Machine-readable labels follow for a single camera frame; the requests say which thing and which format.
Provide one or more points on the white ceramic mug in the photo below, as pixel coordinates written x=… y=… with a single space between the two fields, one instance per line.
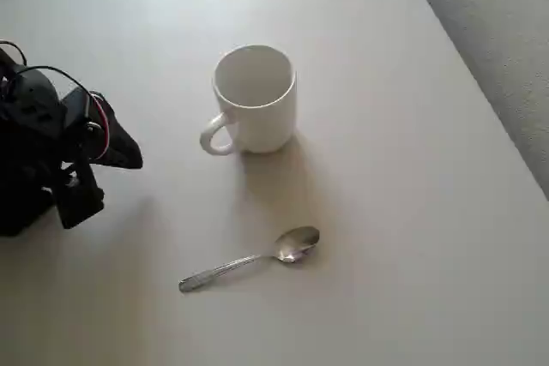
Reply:
x=261 y=126

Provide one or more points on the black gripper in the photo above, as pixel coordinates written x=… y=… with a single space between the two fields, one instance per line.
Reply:
x=121 y=146

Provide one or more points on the black camera mount box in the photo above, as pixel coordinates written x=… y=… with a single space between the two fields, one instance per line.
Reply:
x=81 y=199

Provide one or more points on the silver metal spoon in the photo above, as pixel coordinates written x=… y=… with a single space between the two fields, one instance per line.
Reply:
x=296 y=244

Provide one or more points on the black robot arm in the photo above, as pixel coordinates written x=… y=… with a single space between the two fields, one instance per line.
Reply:
x=25 y=134

